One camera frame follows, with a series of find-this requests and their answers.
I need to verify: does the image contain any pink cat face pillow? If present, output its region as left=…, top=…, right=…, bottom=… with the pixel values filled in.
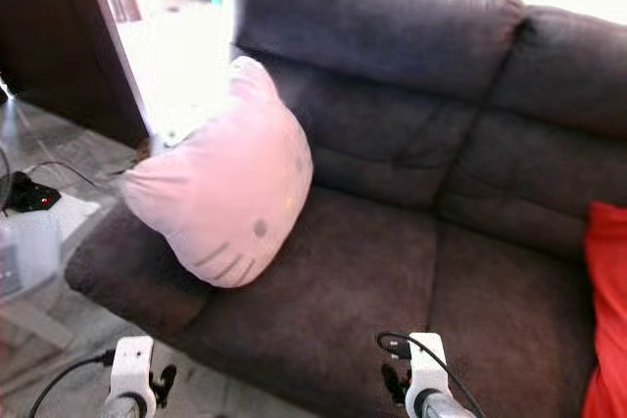
left=122, top=56, right=314, bottom=289

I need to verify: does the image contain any dark brown fabric sofa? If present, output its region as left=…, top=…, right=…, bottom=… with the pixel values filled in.
left=64, top=0, right=627, bottom=418

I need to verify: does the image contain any black and white standing fan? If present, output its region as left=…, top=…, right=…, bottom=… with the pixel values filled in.
left=0, top=85, right=104, bottom=346

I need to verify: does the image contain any red cushion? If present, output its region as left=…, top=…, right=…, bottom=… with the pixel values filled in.
left=581, top=201, right=627, bottom=418

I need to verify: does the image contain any black power strip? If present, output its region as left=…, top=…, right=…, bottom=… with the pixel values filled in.
left=8, top=178, right=62, bottom=213

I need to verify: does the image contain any small white appliance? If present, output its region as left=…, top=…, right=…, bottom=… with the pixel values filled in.
left=152, top=129, right=187, bottom=157

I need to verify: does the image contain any dark brown wooden door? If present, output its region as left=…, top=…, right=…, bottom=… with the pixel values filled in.
left=0, top=0, right=153, bottom=148

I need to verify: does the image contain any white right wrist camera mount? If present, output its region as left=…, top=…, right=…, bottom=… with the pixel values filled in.
left=407, top=333, right=452, bottom=397

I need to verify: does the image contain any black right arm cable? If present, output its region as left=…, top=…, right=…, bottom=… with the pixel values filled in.
left=377, top=332, right=486, bottom=418

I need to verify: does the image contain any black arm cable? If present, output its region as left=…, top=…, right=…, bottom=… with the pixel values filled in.
left=377, top=332, right=486, bottom=418
left=27, top=349, right=119, bottom=418

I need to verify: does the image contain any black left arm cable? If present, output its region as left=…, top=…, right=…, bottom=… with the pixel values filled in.
left=27, top=349, right=119, bottom=418

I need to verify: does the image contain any black power cord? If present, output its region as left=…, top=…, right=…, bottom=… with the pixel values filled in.
left=24, top=160, right=101, bottom=186

